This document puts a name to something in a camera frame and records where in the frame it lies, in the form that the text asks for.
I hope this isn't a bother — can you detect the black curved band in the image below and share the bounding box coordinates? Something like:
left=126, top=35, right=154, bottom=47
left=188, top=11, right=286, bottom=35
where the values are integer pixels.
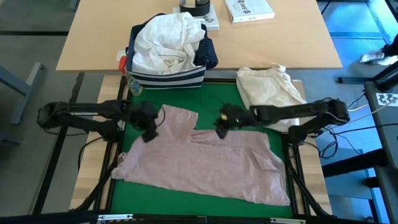
left=179, top=0, right=211, bottom=17

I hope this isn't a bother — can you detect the black side desk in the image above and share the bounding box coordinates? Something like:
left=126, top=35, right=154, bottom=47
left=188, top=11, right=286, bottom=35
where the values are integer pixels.
left=322, top=60, right=398, bottom=224

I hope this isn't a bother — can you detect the white printed flat box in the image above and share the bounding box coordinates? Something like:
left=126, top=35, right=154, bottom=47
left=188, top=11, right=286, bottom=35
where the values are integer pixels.
left=224, top=0, right=275, bottom=24

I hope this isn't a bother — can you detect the green table mat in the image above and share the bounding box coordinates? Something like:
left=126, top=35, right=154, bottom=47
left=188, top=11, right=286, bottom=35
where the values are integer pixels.
left=110, top=81, right=295, bottom=218

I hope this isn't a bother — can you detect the light wooden table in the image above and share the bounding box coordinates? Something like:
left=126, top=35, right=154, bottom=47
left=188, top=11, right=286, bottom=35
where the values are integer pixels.
left=55, top=0, right=343, bottom=73

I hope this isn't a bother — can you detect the white shirt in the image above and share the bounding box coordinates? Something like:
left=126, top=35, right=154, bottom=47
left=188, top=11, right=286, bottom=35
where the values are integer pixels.
left=132, top=11, right=206, bottom=75

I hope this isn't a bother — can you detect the silver metal bracket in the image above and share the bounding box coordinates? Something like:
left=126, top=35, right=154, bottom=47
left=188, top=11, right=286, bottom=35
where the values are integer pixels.
left=98, top=213, right=134, bottom=222
left=269, top=217, right=307, bottom=224

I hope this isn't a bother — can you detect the clear bottle with red cap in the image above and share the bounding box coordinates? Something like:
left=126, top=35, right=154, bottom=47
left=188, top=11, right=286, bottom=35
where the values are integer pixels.
left=119, top=55, right=144, bottom=96

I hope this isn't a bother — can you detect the grey metal furniture leg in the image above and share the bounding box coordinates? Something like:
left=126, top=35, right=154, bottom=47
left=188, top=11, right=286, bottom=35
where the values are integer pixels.
left=0, top=62, right=47, bottom=146

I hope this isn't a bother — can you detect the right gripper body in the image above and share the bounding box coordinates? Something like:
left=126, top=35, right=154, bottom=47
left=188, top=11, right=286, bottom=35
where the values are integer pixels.
left=213, top=103, right=253, bottom=129

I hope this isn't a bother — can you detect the person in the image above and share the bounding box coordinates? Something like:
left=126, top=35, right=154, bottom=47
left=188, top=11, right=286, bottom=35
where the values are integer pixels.
left=359, top=32, right=398, bottom=67

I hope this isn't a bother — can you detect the small white printed box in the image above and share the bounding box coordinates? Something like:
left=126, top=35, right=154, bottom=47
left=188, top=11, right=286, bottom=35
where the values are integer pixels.
left=172, top=4, right=220, bottom=32

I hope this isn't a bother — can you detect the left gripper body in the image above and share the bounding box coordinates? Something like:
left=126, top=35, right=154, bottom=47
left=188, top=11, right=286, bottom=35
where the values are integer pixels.
left=129, top=101, right=160, bottom=131

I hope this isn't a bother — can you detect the dark navy garment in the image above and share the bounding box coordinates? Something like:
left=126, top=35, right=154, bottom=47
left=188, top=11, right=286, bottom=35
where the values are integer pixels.
left=193, top=36, right=219, bottom=71

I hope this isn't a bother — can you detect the white marker tag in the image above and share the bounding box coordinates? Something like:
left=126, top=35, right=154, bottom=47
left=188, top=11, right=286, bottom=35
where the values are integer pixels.
left=375, top=92, right=398, bottom=108

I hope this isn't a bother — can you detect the navy white striped basket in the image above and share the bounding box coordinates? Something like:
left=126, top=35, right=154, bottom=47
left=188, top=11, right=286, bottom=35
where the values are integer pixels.
left=126, top=12, right=219, bottom=91

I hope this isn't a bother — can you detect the pink waffle-knit shirt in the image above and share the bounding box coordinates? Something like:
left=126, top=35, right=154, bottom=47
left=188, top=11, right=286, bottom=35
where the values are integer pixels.
left=111, top=104, right=291, bottom=207

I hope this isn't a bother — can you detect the black aluminium table frame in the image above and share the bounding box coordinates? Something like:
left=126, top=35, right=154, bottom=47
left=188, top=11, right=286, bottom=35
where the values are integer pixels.
left=30, top=73, right=335, bottom=224

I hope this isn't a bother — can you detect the cream cloth garment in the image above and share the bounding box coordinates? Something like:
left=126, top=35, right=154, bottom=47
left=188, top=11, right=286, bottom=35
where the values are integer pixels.
left=236, top=63, right=308, bottom=133

